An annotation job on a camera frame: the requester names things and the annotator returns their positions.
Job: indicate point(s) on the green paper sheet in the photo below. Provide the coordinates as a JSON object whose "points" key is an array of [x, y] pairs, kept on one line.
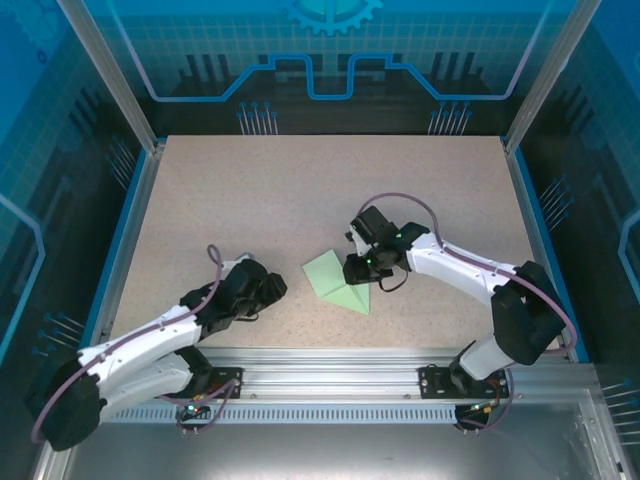
{"points": [[325, 277]]}

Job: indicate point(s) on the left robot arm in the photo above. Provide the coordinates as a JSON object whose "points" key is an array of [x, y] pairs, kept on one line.
{"points": [[140, 337]]}

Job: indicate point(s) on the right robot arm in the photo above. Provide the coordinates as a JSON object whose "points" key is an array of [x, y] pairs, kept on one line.
{"points": [[525, 320]]}

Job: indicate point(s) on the metal tray panel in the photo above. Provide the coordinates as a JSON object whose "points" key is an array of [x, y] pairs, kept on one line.
{"points": [[325, 455]]}

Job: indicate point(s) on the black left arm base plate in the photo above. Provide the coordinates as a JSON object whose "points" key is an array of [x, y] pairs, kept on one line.
{"points": [[222, 375]]}

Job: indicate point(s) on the aluminium mounting rail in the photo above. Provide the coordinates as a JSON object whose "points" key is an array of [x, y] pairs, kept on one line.
{"points": [[325, 375]]}

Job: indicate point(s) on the aluminium side rail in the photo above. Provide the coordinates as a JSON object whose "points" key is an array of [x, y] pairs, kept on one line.
{"points": [[129, 240], [538, 240]]}

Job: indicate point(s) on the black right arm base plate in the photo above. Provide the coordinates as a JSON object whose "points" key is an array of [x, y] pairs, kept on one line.
{"points": [[431, 382]]}

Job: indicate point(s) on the aluminium frame post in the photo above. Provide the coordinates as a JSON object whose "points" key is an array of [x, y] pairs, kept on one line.
{"points": [[114, 75], [550, 75]]}

